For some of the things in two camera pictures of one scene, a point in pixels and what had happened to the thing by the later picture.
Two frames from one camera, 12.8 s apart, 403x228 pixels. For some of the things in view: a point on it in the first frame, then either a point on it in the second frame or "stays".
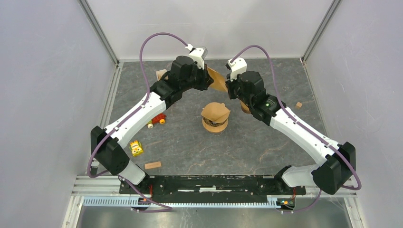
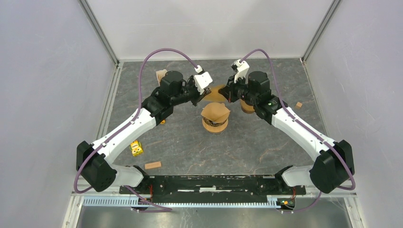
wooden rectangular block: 152,165 stays
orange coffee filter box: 160,73 stays
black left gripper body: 198,79 -> 191,93
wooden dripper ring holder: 244,108 stays
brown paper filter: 219,83 -> 214,95
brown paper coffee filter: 215,111 stays
